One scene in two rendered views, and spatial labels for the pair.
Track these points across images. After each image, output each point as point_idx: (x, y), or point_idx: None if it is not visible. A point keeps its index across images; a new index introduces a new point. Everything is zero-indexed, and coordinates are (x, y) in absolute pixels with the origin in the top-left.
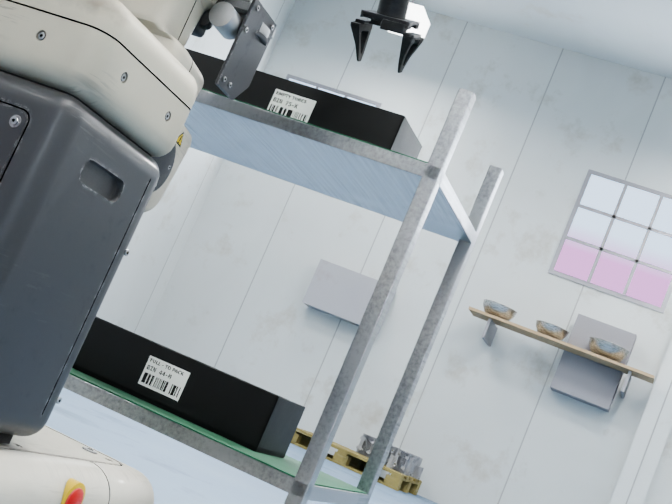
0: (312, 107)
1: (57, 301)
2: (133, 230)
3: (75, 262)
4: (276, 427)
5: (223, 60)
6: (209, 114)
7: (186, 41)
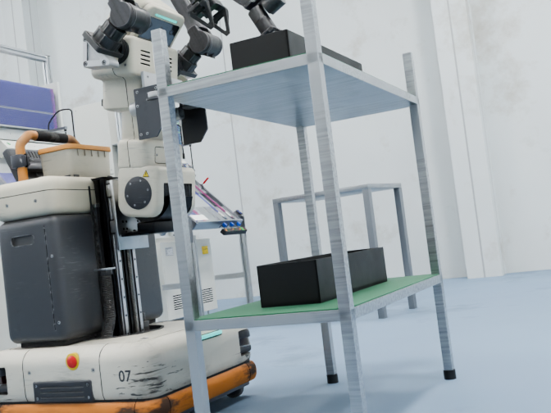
0: None
1: (32, 288)
2: (50, 247)
3: (30, 271)
4: (277, 285)
5: None
6: (268, 114)
7: None
